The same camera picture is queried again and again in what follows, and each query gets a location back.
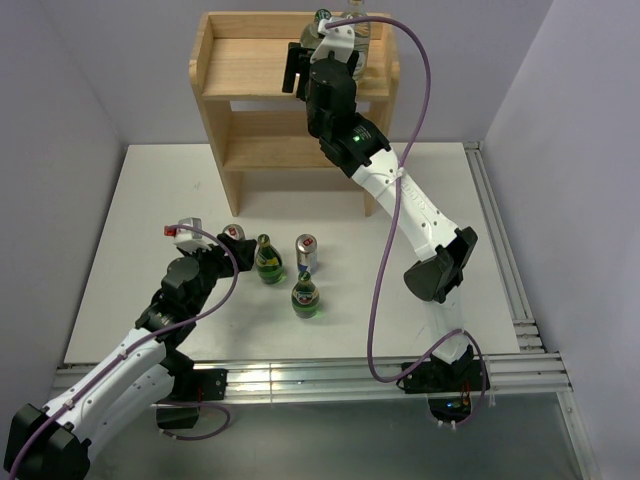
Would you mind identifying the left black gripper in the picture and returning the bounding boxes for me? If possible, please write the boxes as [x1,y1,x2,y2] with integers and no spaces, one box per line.
[181,233,256,315]

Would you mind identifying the clear glass bottle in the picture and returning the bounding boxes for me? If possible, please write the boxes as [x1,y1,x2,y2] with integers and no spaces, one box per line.
[341,0,371,81]
[299,8,332,50]

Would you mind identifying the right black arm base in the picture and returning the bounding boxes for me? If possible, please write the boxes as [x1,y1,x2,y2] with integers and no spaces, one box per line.
[396,345,491,425]

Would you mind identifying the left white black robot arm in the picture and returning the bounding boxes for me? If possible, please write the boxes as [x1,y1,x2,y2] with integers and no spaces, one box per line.
[4,224,257,479]

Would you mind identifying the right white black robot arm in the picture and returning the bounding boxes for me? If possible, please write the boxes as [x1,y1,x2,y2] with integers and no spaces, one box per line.
[282,42,478,390]

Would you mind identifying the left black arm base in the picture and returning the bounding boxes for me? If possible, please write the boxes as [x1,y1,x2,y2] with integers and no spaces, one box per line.
[156,368,228,431]

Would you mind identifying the wooden three-tier shelf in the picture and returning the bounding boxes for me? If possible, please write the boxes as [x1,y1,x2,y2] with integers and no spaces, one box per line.
[188,11,402,219]

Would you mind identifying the silver blue can left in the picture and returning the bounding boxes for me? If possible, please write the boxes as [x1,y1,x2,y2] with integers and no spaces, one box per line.
[223,223,246,241]

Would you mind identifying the green Perrier bottle yellow label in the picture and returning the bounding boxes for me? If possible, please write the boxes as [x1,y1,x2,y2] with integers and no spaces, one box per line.
[255,233,284,285]

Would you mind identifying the silver can centre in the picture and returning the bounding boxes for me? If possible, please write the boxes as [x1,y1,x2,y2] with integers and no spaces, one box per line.
[295,234,318,275]

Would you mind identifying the green Perrier bottle red label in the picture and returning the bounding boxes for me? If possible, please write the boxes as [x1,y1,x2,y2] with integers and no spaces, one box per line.
[291,271,320,319]

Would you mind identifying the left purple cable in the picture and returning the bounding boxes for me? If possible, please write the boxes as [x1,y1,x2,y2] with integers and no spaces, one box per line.
[9,223,240,480]

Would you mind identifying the purple cable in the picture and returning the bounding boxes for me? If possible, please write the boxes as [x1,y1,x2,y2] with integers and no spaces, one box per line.
[325,13,491,431]
[9,223,240,480]

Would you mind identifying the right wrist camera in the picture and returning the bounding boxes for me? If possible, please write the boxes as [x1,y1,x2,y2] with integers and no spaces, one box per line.
[310,19,355,64]

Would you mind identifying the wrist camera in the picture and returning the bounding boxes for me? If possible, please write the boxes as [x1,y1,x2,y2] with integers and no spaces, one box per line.
[310,19,355,64]
[163,217,207,253]

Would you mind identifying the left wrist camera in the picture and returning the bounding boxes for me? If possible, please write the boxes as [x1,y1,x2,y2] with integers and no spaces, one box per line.
[163,217,207,253]

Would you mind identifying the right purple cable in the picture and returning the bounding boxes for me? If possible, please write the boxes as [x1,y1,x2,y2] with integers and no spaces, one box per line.
[325,13,491,431]

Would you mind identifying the aluminium frame rail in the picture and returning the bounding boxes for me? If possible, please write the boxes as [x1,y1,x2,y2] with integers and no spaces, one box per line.
[52,142,601,479]

